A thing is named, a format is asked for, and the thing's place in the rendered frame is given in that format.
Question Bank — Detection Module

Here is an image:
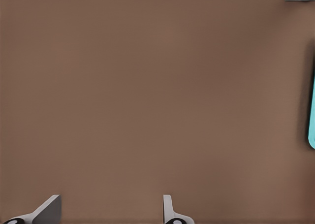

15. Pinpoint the pale blue-green tray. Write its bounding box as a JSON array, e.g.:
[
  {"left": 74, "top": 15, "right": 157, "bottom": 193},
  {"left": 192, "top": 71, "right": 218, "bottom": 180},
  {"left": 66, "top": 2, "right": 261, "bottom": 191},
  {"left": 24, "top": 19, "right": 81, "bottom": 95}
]
[{"left": 308, "top": 68, "right": 315, "bottom": 150}]

